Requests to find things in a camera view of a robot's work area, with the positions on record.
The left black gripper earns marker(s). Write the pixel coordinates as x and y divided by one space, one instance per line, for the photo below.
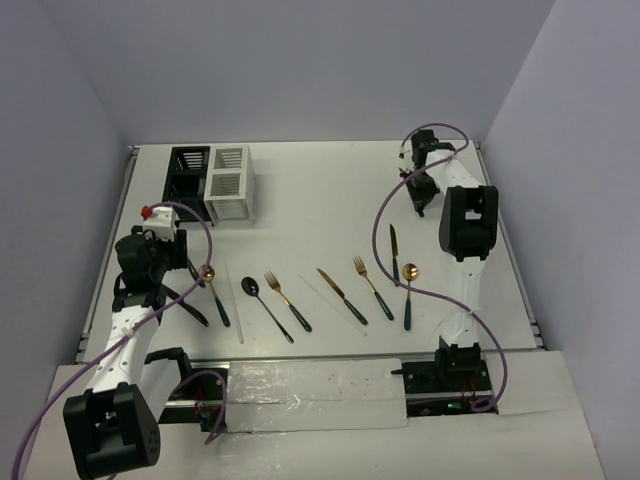
178 255

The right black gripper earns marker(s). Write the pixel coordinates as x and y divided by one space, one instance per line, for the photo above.
422 199

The gold knife green handle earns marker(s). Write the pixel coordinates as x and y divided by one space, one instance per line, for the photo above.
357 314
394 252

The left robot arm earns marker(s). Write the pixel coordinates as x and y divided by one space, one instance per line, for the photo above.
112 427

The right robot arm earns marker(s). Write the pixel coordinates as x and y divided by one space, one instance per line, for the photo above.
467 233

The black knife upper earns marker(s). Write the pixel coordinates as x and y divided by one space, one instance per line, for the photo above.
196 273

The black knife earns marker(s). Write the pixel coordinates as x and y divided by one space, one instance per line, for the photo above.
196 273
195 313

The black knife lower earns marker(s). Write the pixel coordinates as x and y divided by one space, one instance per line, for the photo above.
195 313

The black utensil caddy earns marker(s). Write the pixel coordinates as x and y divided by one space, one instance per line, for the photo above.
186 178

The white utensil caddy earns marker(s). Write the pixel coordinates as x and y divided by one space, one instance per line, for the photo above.
229 187

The black spoon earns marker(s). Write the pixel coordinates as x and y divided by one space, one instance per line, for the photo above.
250 287

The clear chopstick left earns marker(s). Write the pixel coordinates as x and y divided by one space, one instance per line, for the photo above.
235 306

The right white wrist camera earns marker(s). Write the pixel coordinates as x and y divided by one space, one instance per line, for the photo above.
402 151

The gold spoon green handle left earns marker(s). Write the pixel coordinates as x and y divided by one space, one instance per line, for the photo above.
208 274

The gold spoon green handle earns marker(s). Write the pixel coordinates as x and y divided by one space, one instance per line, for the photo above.
208 274
410 273

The gold spoon green handle right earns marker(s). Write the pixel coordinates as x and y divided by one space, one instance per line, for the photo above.
410 273

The gold fork green handle right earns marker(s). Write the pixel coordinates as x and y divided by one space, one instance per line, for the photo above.
362 271

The gold fork green handle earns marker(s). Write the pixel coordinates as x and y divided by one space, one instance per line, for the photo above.
275 285
362 271

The gold fork green handle left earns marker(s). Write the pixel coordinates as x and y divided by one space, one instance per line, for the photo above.
275 285

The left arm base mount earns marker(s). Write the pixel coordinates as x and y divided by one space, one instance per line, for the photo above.
198 403

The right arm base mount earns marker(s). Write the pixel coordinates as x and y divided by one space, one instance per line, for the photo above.
429 395

